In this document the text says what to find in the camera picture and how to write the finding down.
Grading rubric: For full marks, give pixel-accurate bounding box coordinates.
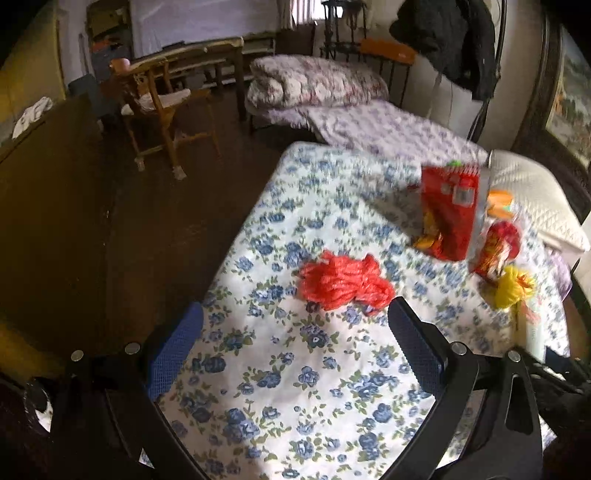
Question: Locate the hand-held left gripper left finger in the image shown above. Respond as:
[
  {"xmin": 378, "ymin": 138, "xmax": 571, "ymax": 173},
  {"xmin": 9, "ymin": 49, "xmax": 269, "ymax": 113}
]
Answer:
[{"xmin": 48, "ymin": 302, "xmax": 213, "ymax": 480}]

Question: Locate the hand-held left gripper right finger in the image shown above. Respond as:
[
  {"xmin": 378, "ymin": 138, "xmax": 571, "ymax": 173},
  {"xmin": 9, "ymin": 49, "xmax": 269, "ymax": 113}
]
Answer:
[{"xmin": 369, "ymin": 298, "xmax": 543, "ymax": 480}]

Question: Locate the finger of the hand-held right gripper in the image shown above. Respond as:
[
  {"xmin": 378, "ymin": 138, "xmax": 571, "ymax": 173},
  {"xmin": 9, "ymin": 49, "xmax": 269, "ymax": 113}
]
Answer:
[{"xmin": 531, "ymin": 348, "xmax": 591, "ymax": 393}]

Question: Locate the crumpled red plastic bag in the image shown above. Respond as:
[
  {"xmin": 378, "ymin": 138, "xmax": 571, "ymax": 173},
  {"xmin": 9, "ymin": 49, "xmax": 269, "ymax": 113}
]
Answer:
[{"xmin": 298, "ymin": 250, "xmax": 395, "ymax": 317}]

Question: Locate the crumpled yellow wrapper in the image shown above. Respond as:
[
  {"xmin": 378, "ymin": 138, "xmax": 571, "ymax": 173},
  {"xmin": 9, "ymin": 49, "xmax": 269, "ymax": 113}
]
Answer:
[{"xmin": 490, "ymin": 264, "xmax": 537, "ymax": 310}]

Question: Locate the blue floral bed sheet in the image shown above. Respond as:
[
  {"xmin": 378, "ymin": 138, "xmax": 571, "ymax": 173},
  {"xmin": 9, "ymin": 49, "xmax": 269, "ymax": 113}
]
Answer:
[{"xmin": 139, "ymin": 141, "xmax": 574, "ymax": 480}]

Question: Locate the red yellow snack packet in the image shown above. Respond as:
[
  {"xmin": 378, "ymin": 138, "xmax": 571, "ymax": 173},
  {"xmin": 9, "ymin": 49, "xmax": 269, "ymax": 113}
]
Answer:
[{"xmin": 473, "ymin": 219, "xmax": 523, "ymax": 278}]

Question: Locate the red snack bag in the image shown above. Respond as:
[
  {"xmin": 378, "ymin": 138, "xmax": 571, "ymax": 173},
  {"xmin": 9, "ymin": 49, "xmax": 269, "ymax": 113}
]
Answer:
[{"xmin": 413, "ymin": 161, "xmax": 483, "ymax": 260}]

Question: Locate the orange packet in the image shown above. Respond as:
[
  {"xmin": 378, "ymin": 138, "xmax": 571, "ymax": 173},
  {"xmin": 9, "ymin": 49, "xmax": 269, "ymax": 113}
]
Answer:
[{"xmin": 486, "ymin": 189, "xmax": 517, "ymax": 219}]

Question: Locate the white quilted pillow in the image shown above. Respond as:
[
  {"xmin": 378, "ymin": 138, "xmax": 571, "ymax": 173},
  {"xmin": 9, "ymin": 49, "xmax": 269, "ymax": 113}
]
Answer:
[{"xmin": 488, "ymin": 149, "xmax": 591, "ymax": 253}]

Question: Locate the purple floral bed sheet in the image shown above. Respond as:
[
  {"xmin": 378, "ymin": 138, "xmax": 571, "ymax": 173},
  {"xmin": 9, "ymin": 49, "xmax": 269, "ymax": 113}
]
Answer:
[{"xmin": 299, "ymin": 99, "xmax": 490, "ymax": 166}]

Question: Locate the wooden chair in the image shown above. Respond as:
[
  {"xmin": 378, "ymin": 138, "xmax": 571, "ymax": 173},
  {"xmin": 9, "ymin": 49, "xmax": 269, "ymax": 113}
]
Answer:
[{"xmin": 110, "ymin": 58, "xmax": 221, "ymax": 180}]

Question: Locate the black metal headboard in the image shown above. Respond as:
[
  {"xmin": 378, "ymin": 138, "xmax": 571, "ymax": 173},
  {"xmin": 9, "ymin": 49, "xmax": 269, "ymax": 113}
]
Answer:
[{"xmin": 321, "ymin": 44, "xmax": 416, "ymax": 109}]

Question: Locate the framed landscape painting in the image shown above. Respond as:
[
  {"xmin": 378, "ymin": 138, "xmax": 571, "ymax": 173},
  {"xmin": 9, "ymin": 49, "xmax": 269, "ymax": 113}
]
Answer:
[{"xmin": 512, "ymin": 11, "xmax": 591, "ymax": 208}]

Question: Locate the white cloth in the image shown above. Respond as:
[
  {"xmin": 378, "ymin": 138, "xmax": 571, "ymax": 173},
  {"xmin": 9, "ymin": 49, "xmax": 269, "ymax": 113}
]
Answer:
[{"xmin": 11, "ymin": 97, "xmax": 55, "ymax": 140}]

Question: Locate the folded floral quilt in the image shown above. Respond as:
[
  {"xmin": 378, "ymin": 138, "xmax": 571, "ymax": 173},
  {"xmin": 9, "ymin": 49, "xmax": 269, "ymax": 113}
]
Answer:
[{"xmin": 246, "ymin": 54, "xmax": 389, "ymax": 110}]

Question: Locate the long wooden bench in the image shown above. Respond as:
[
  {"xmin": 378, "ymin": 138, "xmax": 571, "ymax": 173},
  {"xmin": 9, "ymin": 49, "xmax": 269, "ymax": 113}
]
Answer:
[{"xmin": 131, "ymin": 36, "xmax": 278, "ymax": 121}]

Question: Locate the black jacket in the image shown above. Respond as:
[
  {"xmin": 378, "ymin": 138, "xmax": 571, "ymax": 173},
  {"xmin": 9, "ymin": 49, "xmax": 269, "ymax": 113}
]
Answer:
[{"xmin": 389, "ymin": 0, "xmax": 498, "ymax": 101}]

